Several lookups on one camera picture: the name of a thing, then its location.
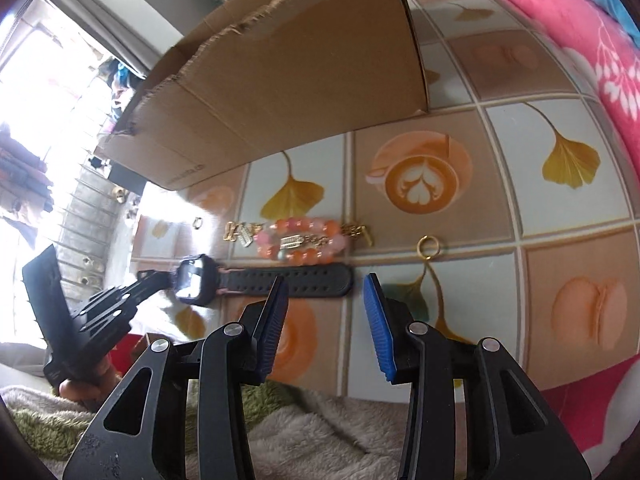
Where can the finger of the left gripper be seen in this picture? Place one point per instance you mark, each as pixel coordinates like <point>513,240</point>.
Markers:
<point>149,282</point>

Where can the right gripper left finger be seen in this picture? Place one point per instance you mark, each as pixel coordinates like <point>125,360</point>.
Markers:
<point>140,430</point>

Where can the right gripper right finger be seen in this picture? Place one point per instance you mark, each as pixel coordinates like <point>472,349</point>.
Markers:
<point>511,431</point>

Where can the purple kids smartwatch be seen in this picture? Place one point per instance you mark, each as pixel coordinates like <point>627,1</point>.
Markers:
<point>198,280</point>

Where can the silver rectangular charm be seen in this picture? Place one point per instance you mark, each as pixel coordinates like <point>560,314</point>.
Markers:
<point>245,235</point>
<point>292,241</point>

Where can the person left hand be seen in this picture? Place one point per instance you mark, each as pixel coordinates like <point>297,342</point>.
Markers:
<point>105,379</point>

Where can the pink floral blanket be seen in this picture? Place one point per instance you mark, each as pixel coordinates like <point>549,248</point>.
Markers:
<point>576,192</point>

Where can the gold clover charm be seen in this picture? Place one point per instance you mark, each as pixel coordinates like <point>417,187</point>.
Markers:
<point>232,231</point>

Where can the small gold knot charm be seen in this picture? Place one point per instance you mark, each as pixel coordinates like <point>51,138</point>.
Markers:
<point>356,230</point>

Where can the grey curtain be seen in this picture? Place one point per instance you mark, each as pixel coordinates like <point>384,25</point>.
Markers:
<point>137,32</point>

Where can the brown cardboard box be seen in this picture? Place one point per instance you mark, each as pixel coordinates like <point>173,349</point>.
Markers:
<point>257,77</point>

